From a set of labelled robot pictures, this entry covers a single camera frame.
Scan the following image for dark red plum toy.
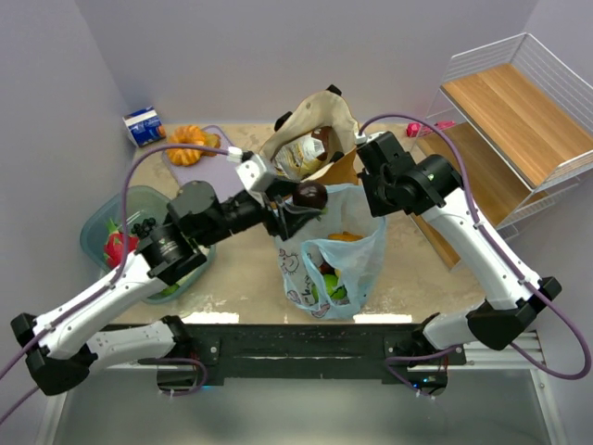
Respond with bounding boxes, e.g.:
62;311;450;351
292;181;328;210

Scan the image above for yellow ginger root toy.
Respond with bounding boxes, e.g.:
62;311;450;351
327;232;364;242

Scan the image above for brown white chips bag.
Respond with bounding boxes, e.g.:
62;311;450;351
271;126;345;184

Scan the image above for light blue plastic bag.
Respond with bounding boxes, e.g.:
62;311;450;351
274;184;386;320

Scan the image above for green watermelon toy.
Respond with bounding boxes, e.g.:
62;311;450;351
322;273;347;303

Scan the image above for brown Trader Joe's tote bag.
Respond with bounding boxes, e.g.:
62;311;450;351
259;84;360;185

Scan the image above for orange pumpkin toy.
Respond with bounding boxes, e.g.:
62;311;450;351
318;261;335;275

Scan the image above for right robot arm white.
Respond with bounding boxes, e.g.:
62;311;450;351
356;132;561;350

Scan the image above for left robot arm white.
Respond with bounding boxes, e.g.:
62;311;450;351
11;180;328;396

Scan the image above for pink wrapped item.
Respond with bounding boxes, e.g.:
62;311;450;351
406;121;456;138

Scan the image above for lavender cutting board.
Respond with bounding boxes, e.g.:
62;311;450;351
162;153;243;202

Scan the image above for orange bundt cake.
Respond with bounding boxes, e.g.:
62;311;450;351
166;125;221;167

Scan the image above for teal fruit tray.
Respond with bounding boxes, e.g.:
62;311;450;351
80;185;216;304

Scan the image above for dark blueberry bunch toy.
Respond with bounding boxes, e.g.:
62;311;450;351
131;217;157;239

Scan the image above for green leafy vegetable toy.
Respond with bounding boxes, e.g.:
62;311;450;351
159;284;180;297

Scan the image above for pink dragon fruit toy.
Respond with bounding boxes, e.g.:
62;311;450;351
103;219;124;270

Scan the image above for blue white carton box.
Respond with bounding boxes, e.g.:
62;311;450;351
122;107;167;147

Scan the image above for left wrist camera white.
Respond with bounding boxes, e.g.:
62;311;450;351
227;146;277;194

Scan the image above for white wire wooden shelf rack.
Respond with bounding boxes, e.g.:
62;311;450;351
410;32;593;271

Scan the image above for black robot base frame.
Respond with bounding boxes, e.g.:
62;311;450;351
165;321;466;396

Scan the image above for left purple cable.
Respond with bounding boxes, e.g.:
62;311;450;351
0;143;233;423

